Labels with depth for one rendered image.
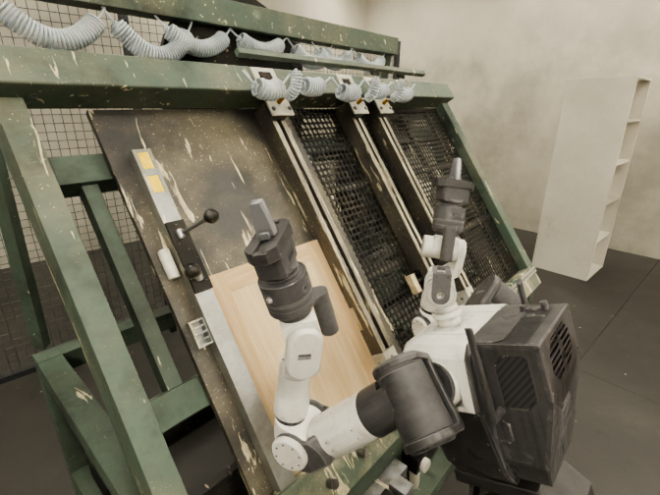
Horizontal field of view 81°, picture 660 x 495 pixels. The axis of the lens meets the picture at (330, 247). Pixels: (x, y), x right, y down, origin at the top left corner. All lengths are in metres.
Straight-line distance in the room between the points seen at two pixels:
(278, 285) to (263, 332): 0.49
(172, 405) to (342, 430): 0.46
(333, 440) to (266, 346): 0.41
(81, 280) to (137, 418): 0.32
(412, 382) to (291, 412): 0.26
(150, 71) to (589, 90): 4.22
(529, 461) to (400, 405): 0.28
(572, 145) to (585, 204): 0.63
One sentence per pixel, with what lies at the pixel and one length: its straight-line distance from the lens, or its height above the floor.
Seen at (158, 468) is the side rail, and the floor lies 1.08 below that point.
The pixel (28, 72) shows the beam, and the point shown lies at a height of 1.86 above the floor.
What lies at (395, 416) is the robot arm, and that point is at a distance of 0.71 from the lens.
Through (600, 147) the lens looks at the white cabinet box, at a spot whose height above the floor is 1.40.
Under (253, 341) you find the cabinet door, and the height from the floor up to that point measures 1.18.
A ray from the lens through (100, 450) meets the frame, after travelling 1.52.
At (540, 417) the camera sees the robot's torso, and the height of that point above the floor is 1.29.
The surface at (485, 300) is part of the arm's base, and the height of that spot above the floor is 1.35.
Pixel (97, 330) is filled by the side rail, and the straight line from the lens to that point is 0.97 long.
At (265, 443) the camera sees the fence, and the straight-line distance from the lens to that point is 1.09.
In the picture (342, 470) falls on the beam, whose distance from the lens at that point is 1.21.
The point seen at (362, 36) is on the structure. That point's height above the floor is 2.16.
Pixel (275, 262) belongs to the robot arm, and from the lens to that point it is 0.61.
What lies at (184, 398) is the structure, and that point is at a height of 1.11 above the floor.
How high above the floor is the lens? 1.79
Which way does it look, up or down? 20 degrees down
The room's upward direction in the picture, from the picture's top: straight up
